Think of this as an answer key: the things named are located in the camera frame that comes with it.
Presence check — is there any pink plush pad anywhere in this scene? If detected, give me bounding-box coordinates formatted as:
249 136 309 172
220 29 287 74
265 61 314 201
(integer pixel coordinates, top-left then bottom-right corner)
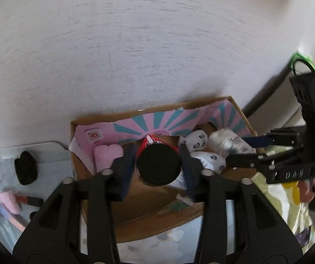
93 144 124 175

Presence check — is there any black lidded jar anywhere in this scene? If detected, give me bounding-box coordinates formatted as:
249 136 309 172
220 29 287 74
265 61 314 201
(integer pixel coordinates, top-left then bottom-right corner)
135 144 182 187

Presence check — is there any white face-print pouch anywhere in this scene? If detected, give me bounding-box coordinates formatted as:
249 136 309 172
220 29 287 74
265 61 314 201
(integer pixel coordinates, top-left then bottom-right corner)
183 130 209 152

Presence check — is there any pink printed cardboard box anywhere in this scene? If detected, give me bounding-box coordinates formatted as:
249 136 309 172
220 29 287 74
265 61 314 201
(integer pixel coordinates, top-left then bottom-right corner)
69 96 266 244

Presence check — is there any red printed box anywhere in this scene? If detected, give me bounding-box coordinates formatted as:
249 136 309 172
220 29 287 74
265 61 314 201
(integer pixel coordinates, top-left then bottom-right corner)
137 133 180 157

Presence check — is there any clear plastic packet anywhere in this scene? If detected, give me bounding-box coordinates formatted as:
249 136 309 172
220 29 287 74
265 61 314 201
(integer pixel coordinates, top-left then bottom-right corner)
208 128 257 154

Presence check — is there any pink cloth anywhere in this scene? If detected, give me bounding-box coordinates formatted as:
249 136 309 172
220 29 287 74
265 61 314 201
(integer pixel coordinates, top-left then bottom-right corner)
0 192 20 215

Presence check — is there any red small box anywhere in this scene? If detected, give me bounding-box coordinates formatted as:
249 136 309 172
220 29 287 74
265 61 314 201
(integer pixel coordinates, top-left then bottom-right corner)
16 194 44 207

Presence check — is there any white desk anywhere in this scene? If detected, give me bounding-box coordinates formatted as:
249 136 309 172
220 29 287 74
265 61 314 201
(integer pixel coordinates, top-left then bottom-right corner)
0 142 70 160

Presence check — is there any green tissue pack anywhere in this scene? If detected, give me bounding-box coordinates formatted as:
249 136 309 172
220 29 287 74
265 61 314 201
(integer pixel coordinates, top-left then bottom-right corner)
289 51 314 70

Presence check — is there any black cloth scrunchie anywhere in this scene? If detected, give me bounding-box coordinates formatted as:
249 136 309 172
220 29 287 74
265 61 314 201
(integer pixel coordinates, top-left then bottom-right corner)
14 151 38 186

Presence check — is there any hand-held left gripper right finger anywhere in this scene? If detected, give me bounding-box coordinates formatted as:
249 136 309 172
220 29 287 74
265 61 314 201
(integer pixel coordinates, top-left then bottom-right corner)
179 144 303 264

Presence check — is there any long pink box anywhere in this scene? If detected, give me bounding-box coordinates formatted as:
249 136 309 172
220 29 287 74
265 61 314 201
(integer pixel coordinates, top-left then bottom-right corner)
0 207 27 233

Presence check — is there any black cable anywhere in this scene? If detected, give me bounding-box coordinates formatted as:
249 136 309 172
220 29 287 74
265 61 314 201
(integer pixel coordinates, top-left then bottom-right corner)
293 59 315 121

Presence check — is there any yellow green floral blanket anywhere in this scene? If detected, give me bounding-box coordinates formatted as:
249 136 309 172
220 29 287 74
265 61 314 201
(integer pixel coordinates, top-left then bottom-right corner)
252 170 315 256

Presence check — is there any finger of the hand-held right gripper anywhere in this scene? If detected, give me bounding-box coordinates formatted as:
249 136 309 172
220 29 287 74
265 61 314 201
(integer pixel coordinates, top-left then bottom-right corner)
225 146 307 173
241 128 302 149

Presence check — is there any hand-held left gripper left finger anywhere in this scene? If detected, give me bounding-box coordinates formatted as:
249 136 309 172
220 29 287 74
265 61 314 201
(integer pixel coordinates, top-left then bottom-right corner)
13 143 137 264

